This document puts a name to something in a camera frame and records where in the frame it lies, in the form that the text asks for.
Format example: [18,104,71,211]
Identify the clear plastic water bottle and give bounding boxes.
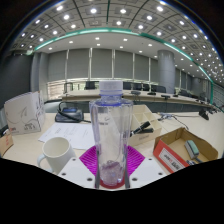
[88,80,135,188]

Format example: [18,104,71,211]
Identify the white printed paper sheet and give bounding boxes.
[37,121,96,151]

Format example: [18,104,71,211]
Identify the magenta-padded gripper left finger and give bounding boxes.
[57,144,99,190]

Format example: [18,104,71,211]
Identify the brown cardboard box red-sided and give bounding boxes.
[152,126,219,174]

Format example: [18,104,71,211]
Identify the black office chairs group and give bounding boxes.
[83,80,214,103]

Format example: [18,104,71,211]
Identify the green whiteboard eraser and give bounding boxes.
[184,139,200,160]

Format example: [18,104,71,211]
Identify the black marker pen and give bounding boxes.
[130,120,155,137]

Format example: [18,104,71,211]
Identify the thin black microphone cable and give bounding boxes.
[158,112,190,131]

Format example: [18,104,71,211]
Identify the brown paper envelope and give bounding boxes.
[0,132,14,158]

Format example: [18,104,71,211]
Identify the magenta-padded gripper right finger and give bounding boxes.
[125,144,167,190]

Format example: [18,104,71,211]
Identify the white open organizer box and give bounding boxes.
[128,104,163,147]

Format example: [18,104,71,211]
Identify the black desk microphones group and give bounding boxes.
[130,89,172,100]

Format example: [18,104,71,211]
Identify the white ceramic mug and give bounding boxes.
[36,136,77,175]

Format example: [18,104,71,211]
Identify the large white cardboard box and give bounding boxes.
[3,90,47,136]

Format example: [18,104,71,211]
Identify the dark pens bundle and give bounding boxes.
[186,159,202,167]

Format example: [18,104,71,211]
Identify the round ceiling lights group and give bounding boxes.
[13,0,224,84]

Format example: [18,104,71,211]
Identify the black desk microphone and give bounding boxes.
[198,108,210,121]

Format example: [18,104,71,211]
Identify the black desk phone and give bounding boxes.
[54,106,84,124]

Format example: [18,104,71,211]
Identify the small black monitor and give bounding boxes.
[63,82,74,94]

